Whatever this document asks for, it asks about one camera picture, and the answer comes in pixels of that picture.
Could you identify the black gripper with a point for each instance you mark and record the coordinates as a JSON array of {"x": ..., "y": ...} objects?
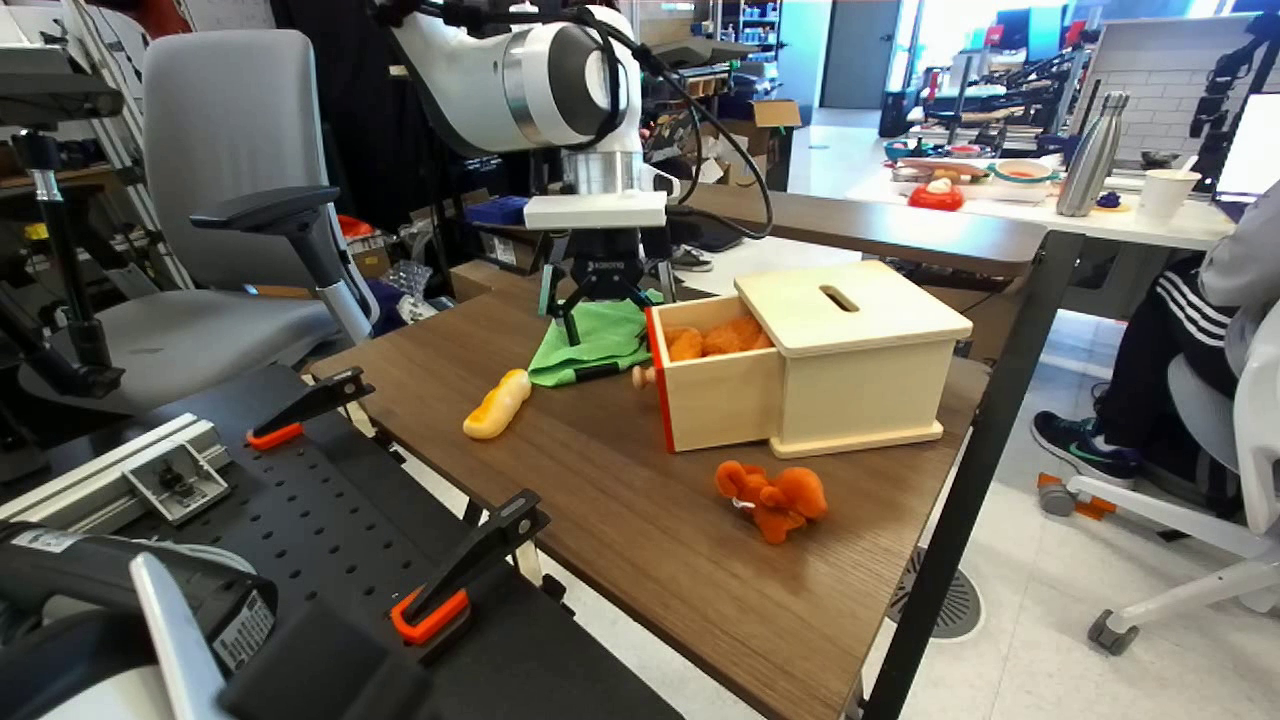
[{"x": 603, "y": 260}]

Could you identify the green cloth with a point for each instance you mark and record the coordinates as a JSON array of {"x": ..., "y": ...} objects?
[{"x": 603, "y": 349}]

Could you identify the orange ball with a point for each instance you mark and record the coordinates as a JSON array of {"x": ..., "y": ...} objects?
[
  {"x": 686, "y": 347},
  {"x": 750, "y": 331},
  {"x": 721, "y": 338}
]

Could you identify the wooden drawer with orange edge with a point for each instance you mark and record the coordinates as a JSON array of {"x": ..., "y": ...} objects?
[{"x": 715, "y": 396}]

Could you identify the yellow plush toy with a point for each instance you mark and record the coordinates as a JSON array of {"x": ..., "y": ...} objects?
[{"x": 498, "y": 404}]

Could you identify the white flat sheet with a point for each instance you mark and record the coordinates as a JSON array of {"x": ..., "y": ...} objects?
[{"x": 772, "y": 256}]

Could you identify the orange plush toy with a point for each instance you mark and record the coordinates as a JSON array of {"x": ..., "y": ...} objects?
[{"x": 783, "y": 496}]

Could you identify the cardboard box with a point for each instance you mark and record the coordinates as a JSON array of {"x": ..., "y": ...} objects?
[{"x": 776, "y": 114}]

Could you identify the pale wooden box with slot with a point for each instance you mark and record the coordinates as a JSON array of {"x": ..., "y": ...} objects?
[{"x": 864, "y": 375}]

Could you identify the dark wooden bench top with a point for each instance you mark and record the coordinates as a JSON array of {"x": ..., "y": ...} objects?
[{"x": 864, "y": 220}]

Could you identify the red small object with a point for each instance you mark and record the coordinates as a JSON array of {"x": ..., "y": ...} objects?
[{"x": 939, "y": 194}]

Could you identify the black perforated mounting board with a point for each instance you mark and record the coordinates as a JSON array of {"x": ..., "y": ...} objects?
[{"x": 335, "y": 522}]

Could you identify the black table leg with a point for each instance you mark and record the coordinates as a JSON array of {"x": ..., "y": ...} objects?
[{"x": 981, "y": 455}]

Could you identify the grey office chair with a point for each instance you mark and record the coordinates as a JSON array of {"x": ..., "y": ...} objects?
[{"x": 225, "y": 123}]

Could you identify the steel drinking bottle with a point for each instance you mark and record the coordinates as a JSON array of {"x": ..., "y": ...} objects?
[{"x": 1092, "y": 162}]

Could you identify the black stand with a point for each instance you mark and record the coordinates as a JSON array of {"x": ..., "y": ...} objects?
[{"x": 80, "y": 295}]

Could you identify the seated person in dark tracksuit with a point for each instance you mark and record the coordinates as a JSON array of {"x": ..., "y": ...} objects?
[{"x": 1172, "y": 332}]

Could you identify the white paper cup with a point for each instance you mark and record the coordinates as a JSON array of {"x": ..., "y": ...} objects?
[{"x": 1164, "y": 194}]

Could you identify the white perforated panel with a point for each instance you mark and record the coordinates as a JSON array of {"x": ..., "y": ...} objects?
[{"x": 1163, "y": 83}]

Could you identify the white office chair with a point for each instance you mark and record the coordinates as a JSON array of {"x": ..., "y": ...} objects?
[{"x": 1260, "y": 426}]

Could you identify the aluminium profile rail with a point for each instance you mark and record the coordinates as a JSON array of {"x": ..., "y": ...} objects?
[{"x": 105, "y": 467}]

